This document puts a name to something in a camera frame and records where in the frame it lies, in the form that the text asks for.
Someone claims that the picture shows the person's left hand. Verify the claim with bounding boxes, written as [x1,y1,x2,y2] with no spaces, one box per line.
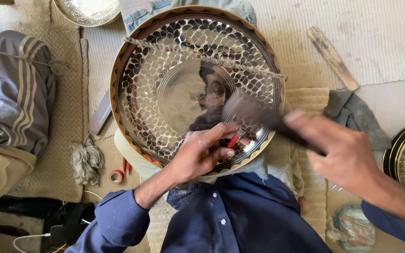
[167,122,251,187]

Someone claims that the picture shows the person's right hand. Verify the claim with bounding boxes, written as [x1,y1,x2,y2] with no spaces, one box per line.
[283,110,386,201]

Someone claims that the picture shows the dark brush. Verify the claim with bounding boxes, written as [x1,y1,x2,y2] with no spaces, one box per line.
[221,89,327,157]

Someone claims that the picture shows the red handled engraving tool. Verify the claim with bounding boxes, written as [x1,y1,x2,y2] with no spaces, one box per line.
[222,128,247,160]

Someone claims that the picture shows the large engraved metal tray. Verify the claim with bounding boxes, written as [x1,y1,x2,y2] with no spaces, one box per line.
[109,5,287,177]

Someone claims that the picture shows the grey cloth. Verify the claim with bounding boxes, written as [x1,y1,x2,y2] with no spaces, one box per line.
[323,89,392,152]

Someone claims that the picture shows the worn wooden stick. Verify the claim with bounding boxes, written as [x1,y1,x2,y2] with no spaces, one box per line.
[307,26,360,92]

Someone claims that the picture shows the white ribbed mat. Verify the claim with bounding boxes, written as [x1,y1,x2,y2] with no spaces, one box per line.
[82,0,405,139]

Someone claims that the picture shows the crumpled plastic bag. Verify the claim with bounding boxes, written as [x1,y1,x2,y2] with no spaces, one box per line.
[326,205,376,253]

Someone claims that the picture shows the person's navy shirt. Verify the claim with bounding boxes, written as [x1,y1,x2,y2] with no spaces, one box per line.
[160,171,333,253]

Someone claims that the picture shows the person's beige trousers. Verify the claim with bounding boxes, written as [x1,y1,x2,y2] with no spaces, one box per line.
[114,128,310,216]

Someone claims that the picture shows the red tape roll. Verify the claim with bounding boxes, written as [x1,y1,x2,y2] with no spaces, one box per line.
[109,169,125,185]

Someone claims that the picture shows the blue denim cloth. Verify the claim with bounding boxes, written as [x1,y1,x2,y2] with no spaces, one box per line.
[120,0,257,36]

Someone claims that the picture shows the flat metal bar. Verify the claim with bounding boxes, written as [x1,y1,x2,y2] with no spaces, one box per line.
[88,89,113,136]

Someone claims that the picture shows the crumpled grey-green rag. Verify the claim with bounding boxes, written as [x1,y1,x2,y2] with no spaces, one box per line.
[70,136,105,187]

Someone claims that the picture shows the tan woven mat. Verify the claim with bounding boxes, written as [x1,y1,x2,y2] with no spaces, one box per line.
[0,23,89,204]

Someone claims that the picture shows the silver engraved plate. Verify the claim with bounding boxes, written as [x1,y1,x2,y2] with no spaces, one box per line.
[52,0,122,27]

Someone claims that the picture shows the black bag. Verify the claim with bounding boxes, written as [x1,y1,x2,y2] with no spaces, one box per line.
[0,196,96,246]

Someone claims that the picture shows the dark phone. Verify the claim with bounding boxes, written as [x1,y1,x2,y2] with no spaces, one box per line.
[49,225,69,245]

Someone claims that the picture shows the braided rope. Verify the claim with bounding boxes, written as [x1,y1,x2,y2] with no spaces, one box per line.
[123,36,288,81]

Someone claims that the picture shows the red handled pliers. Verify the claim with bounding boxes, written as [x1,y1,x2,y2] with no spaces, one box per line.
[122,157,133,176]

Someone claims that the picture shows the thin wire hook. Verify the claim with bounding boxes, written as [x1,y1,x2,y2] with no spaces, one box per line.
[0,46,70,77]

